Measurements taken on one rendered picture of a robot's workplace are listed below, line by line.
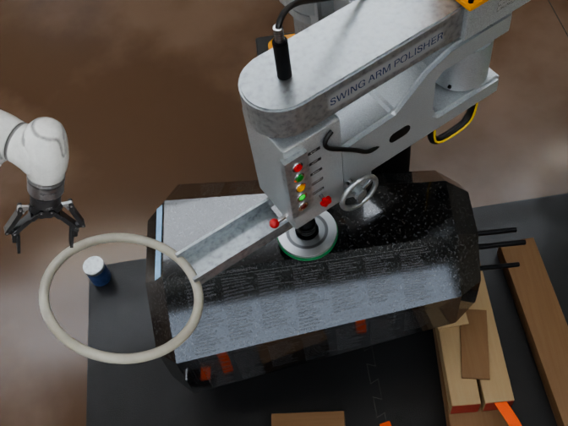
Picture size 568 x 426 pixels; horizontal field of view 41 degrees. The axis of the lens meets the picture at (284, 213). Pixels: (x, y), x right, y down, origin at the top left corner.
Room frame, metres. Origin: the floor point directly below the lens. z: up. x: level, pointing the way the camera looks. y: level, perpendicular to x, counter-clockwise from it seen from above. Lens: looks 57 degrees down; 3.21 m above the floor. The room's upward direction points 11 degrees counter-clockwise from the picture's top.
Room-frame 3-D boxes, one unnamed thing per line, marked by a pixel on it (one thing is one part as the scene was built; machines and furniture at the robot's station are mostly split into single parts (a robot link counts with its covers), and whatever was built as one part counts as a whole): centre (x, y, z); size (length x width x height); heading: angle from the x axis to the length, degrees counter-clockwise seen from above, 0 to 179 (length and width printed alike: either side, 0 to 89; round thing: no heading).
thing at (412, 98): (1.55, -0.43, 1.30); 0.74 x 0.23 x 0.49; 115
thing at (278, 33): (1.40, -0.07, 1.78); 0.04 x 0.04 x 0.17
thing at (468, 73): (1.68, -0.66, 1.34); 0.19 x 0.19 x 0.20
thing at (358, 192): (1.34, -0.23, 1.20); 0.15 x 0.10 x 0.15; 115
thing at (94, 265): (1.86, 0.93, 0.08); 0.10 x 0.10 x 0.13
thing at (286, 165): (1.26, -0.05, 1.37); 0.08 x 0.03 x 0.28; 115
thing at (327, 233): (1.40, -0.07, 0.87); 0.21 x 0.21 x 0.01
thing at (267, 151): (1.43, -0.14, 1.32); 0.36 x 0.22 x 0.45; 115
